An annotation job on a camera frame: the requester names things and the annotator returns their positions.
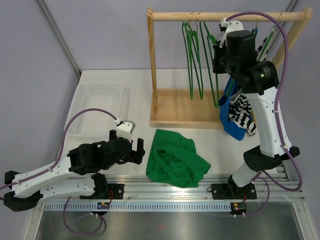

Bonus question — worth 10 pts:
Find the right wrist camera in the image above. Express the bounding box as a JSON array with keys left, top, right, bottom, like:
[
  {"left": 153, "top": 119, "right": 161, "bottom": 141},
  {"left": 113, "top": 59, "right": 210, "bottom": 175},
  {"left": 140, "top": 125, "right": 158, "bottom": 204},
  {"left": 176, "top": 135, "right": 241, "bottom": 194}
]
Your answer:
[{"left": 219, "top": 17, "right": 244, "bottom": 34}]

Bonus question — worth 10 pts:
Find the green hanger under blue top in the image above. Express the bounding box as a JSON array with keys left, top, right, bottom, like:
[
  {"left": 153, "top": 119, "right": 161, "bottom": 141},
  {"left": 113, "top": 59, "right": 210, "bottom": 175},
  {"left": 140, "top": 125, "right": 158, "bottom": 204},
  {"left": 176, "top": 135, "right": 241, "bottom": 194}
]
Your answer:
[{"left": 251, "top": 14, "right": 261, "bottom": 36}]

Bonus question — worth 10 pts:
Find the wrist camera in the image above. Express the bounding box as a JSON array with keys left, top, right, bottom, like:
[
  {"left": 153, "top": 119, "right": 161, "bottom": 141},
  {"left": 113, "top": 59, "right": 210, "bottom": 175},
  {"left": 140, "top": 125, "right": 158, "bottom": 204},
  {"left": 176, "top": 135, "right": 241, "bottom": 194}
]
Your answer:
[
  {"left": 219, "top": 17, "right": 244, "bottom": 34},
  {"left": 114, "top": 118, "right": 136, "bottom": 142}
]

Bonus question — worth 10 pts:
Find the wooden clothes rack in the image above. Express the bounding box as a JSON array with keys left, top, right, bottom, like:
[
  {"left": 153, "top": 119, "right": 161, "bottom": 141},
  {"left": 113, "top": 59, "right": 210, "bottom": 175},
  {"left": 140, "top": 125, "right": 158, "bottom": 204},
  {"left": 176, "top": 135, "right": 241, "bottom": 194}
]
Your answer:
[{"left": 146, "top": 7, "right": 313, "bottom": 129}]

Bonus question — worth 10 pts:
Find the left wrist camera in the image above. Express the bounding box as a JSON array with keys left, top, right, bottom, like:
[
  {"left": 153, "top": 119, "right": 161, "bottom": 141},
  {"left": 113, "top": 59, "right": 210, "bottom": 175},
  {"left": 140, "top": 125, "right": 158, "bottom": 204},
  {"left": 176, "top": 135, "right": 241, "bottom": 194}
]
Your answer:
[{"left": 114, "top": 118, "right": 136, "bottom": 142}]

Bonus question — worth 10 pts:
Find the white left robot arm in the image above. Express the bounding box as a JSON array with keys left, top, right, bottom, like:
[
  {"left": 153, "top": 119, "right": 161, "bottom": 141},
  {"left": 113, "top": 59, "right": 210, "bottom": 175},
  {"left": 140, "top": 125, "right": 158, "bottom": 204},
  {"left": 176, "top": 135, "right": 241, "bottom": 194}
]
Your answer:
[{"left": 3, "top": 130, "right": 145, "bottom": 212}]

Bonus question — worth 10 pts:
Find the black white striped top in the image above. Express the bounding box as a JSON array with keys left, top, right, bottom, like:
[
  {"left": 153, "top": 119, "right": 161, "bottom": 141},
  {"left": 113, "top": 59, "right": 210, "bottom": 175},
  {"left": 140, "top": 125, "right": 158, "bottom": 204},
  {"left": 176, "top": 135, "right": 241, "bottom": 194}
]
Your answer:
[{"left": 226, "top": 33, "right": 256, "bottom": 141}]

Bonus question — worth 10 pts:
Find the aluminium mounting rail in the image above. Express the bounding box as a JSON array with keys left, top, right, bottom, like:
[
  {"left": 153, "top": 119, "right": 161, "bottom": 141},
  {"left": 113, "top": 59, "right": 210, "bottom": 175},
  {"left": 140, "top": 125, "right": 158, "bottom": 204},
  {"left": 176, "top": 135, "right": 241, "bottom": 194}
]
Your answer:
[{"left": 37, "top": 176, "right": 306, "bottom": 201}]

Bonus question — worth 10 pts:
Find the green velvet hanger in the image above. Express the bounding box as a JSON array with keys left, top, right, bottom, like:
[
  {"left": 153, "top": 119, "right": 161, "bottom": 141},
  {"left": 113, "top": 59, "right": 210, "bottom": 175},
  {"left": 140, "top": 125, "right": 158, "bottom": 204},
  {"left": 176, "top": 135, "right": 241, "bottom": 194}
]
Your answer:
[{"left": 199, "top": 21, "right": 220, "bottom": 109}]

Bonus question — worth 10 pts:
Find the white plastic basket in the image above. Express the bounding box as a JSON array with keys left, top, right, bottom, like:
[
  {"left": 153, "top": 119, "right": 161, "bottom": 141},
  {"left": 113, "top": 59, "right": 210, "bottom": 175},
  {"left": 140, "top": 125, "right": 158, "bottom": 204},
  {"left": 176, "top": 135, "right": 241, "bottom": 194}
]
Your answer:
[{"left": 67, "top": 80, "right": 131, "bottom": 138}]

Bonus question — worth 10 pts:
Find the blue tank top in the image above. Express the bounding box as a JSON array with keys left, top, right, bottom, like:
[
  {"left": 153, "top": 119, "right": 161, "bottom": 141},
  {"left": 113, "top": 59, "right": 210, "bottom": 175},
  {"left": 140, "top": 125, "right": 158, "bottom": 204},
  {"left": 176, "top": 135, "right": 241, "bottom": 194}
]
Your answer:
[{"left": 218, "top": 27, "right": 259, "bottom": 142}]

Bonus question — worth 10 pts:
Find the white slotted cable duct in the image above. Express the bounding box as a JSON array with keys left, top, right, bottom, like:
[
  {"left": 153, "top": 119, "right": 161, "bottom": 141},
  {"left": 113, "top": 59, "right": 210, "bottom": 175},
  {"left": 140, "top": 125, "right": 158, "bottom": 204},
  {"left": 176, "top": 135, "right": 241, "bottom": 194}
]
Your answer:
[{"left": 44, "top": 201, "right": 231, "bottom": 212}]

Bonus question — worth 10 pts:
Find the green hanger under striped top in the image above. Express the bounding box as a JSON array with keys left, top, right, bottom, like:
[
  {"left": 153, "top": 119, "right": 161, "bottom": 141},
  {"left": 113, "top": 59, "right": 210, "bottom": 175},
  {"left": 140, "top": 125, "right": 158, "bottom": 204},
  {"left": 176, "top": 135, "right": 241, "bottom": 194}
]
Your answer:
[{"left": 256, "top": 24, "right": 278, "bottom": 62}]

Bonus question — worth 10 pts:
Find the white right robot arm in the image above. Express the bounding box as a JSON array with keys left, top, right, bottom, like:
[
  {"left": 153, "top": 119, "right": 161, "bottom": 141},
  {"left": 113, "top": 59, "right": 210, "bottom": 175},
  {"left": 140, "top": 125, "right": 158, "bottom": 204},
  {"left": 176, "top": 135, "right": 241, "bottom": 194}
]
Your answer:
[{"left": 213, "top": 30, "right": 300, "bottom": 199}]

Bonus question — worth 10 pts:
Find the green tank top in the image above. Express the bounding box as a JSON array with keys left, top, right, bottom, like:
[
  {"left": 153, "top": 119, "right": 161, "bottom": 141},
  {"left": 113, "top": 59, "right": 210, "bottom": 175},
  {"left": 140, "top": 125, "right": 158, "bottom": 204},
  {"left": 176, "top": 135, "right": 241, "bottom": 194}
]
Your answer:
[{"left": 146, "top": 129, "right": 211, "bottom": 188}]

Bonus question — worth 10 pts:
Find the green hanger on rack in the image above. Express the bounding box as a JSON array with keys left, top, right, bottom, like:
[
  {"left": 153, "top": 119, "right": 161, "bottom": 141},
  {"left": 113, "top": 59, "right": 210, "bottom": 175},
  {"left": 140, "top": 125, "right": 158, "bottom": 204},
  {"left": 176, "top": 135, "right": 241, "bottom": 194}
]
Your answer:
[
  {"left": 181, "top": 21, "right": 194, "bottom": 100},
  {"left": 189, "top": 13, "right": 204, "bottom": 100}
]

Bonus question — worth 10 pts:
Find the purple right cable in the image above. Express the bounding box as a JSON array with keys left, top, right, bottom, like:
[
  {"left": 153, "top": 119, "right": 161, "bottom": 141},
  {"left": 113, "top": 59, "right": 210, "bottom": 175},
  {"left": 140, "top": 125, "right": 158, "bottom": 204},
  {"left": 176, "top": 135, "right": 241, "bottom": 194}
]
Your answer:
[{"left": 226, "top": 11, "right": 304, "bottom": 218}]

